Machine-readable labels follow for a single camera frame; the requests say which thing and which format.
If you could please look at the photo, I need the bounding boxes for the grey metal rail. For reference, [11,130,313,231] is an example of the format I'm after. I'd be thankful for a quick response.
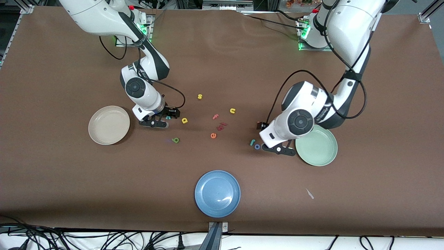
[202,0,254,11]

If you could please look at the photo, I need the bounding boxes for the black floor cable tangle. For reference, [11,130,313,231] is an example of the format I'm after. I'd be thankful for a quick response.
[0,215,196,250]

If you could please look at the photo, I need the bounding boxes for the beige brown plate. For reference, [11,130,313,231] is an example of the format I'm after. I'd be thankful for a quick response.
[88,105,131,145]

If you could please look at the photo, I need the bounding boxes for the blue plate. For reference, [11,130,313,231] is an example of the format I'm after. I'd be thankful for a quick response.
[194,170,241,218]

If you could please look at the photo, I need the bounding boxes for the orange artificial flowers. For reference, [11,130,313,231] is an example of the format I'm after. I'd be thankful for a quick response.
[286,0,323,7]

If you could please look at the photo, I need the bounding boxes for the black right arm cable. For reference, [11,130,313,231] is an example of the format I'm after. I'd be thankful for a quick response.
[99,35,186,110]

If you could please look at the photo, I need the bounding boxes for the brown table cover sheet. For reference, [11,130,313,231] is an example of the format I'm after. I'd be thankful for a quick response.
[0,6,444,237]

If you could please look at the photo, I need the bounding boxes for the light green plate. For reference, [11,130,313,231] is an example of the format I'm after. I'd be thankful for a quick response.
[295,125,338,167]

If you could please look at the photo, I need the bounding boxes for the metal table edge bracket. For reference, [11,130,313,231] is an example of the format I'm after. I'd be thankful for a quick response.
[207,222,229,250]

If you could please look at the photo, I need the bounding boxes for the aluminium frame profile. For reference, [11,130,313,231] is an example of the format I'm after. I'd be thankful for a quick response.
[418,0,444,24]
[0,0,36,66]

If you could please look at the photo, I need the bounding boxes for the thin black table cable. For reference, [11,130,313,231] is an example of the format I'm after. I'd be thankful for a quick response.
[243,13,303,29]
[275,10,304,20]

